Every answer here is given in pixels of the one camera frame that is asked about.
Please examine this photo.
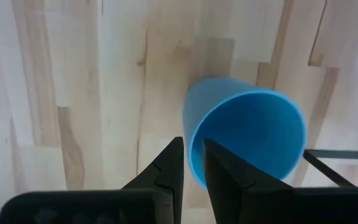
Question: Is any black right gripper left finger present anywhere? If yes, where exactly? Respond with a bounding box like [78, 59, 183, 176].
[0, 136, 185, 224]

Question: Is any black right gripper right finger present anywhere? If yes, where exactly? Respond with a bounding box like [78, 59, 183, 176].
[203, 138, 358, 224]

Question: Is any blue plastic cup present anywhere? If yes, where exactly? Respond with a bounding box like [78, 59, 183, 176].
[183, 77, 308, 191]

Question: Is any black-framed wooden shelf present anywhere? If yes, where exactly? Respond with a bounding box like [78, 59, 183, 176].
[303, 149, 358, 189]

